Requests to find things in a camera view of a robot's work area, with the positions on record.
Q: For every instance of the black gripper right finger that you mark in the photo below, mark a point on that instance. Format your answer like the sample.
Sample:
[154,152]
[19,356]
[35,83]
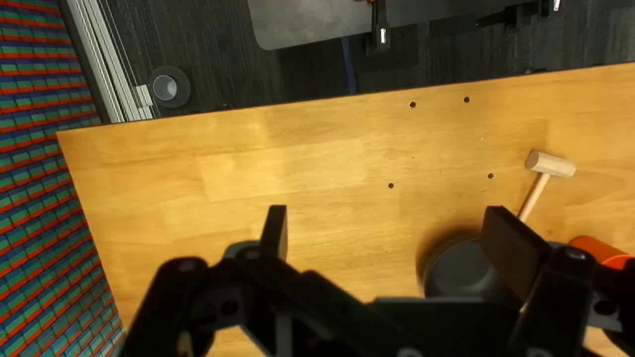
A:
[517,255]

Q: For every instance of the black round caster foot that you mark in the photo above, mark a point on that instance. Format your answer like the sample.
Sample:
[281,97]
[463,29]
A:
[169,87]

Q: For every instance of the grey flat plate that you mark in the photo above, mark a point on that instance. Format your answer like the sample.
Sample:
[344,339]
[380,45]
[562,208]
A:
[304,23]

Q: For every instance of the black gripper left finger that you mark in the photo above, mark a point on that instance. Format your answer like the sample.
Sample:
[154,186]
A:
[275,231]

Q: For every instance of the orange plastic cup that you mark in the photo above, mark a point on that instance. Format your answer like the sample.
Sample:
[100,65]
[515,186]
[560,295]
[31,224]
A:
[598,251]

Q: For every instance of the silver aluminium rail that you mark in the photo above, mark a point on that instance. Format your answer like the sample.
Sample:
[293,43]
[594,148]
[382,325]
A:
[106,61]

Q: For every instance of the small wooden mallet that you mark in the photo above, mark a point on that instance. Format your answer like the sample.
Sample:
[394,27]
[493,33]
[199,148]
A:
[548,166]

